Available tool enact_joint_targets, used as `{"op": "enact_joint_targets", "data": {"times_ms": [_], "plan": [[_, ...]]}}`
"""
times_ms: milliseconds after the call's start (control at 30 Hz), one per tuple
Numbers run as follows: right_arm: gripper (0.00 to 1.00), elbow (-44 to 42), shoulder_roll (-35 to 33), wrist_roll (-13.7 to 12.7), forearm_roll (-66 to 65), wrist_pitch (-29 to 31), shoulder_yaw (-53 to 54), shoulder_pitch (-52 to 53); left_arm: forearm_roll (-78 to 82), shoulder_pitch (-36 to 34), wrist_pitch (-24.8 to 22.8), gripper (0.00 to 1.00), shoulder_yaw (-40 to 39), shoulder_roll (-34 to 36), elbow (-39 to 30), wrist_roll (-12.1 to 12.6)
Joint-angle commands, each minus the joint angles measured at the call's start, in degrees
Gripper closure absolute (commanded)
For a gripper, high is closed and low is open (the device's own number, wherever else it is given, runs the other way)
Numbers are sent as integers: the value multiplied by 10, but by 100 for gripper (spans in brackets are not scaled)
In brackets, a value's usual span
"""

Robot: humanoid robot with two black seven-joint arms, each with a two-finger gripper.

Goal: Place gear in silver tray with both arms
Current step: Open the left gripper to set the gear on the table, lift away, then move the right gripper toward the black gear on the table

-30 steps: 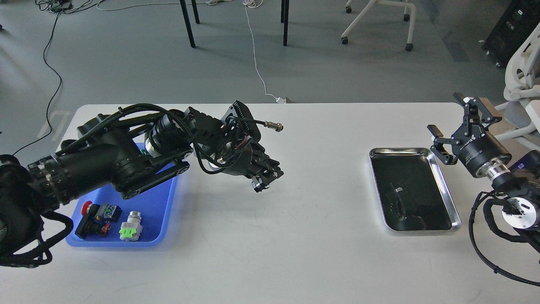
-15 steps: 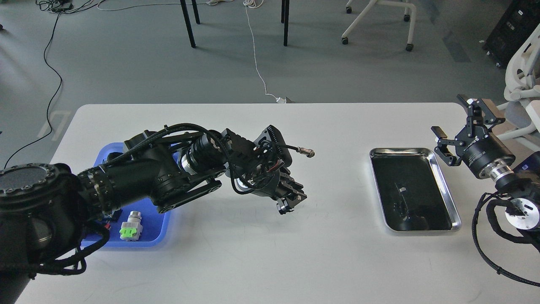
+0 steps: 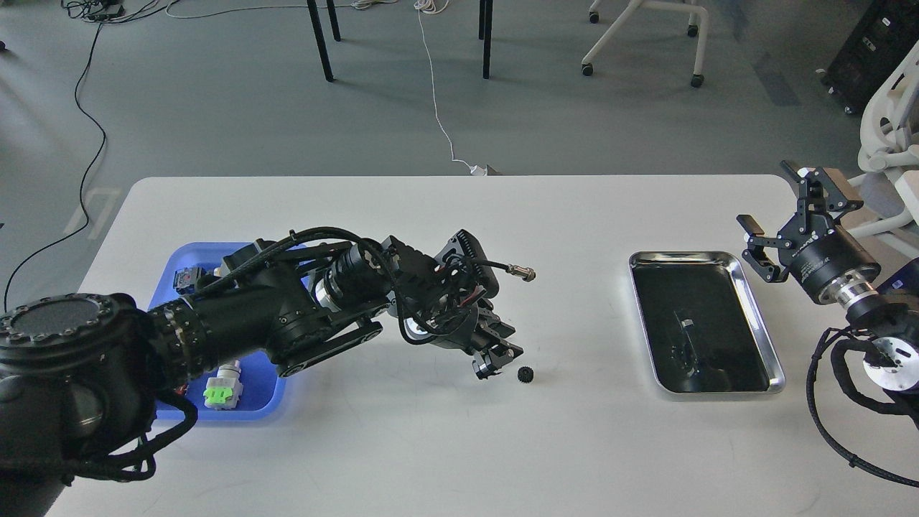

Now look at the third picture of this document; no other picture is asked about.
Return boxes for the silver metal tray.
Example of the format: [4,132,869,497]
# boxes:
[629,250,785,397]

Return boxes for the white office chair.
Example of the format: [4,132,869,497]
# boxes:
[849,44,918,238]

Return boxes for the small black gear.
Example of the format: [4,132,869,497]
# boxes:
[516,366,535,383]

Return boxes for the blue plastic tray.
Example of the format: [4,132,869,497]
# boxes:
[149,241,286,421]

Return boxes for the black floor cable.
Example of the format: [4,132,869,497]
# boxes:
[3,0,177,313]

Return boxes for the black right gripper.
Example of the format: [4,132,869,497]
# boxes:
[736,160,882,304]

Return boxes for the yellow push button switch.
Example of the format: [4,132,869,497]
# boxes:
[172,267,219,295]

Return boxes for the white rolling chair base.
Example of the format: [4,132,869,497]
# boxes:
[581,0,710,89]

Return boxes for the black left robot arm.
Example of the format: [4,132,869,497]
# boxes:
[2,227,536,516]

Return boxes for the silver green switch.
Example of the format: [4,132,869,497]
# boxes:
[202,360,244,410]

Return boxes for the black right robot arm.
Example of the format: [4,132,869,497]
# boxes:
[737,160,917,487]

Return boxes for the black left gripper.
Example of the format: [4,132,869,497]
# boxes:
[431,305,524,380]

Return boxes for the black table legs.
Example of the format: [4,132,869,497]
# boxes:
[307,0,495,82]

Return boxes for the black equipment cabinet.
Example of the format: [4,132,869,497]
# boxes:
[821,1,918,115]

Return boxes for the white floor cable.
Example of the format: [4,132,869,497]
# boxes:
[165,0,489,177]

